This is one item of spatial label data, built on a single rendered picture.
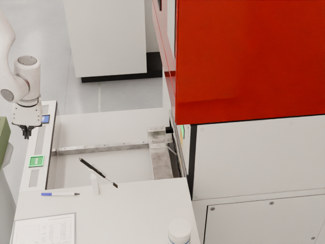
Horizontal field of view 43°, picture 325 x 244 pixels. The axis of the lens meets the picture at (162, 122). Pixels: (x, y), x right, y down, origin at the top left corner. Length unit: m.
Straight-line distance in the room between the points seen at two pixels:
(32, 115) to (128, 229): 0.52
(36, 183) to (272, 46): 0.98
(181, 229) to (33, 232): 0.50
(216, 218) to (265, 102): 0.62
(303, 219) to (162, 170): 0.68
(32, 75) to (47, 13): 3.72
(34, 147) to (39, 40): 2.87
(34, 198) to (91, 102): 2.06
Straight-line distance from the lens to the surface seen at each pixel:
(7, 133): 2.07
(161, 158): 1.77
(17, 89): 1.38
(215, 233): 1.91
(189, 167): 1.55
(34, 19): 5.04
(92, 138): 1.98
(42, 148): 1.77
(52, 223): 1.50
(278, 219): 1.93
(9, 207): 2.25
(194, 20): 1.19
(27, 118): 1.54
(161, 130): 1.86
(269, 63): 1.33
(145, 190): 1.54
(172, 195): 1.53
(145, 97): 3.56
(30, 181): 1.66
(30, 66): 1.40
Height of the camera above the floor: 2.14
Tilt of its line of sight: 40 degrees down
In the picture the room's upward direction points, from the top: straight up
